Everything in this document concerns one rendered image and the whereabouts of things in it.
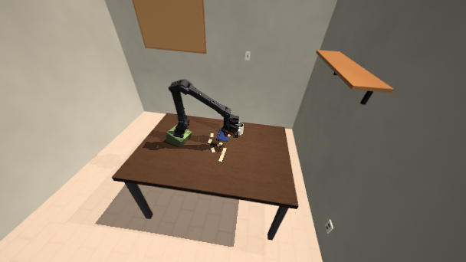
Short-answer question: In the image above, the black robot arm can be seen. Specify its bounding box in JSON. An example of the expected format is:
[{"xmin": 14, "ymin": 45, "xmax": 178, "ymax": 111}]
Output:
[{"xmin": 169, "ymin": 79, "xmax": 239, "ymax": 138}]

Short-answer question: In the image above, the white mug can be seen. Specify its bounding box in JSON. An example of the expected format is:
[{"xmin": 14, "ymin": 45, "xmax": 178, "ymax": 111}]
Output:
[{"xmin": 234, "ymin": 122, "xmax": 244, "ymax": 136}]

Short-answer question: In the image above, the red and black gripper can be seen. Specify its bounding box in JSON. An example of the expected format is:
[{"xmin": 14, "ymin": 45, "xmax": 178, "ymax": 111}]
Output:
[{"xmin": 221, "ymin": 123, "xmax": 231, "ymax": 136}]

